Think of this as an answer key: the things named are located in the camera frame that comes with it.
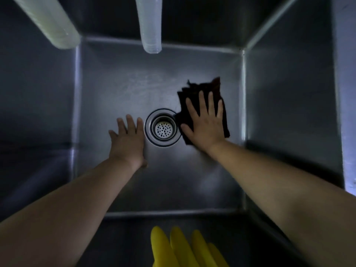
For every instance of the person's left forearm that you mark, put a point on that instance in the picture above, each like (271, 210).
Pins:
(61, 214)

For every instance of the person's left hand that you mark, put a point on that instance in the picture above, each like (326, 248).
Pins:
(128, 147)

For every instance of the person's right hand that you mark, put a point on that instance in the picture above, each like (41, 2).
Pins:
(207, 130)

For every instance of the person's right forearm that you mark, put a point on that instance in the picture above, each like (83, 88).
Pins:
(292, 197)

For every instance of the stainless steel sink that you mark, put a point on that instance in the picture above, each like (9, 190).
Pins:
(111, 80)

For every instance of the yellow rubber glove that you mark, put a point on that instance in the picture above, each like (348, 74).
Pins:
(178, 250)

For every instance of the round metal drain strainer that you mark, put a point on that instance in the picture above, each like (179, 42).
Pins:
(162, 127)

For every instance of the dark cleaning cloth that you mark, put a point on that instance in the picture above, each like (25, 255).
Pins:
(194, 88)

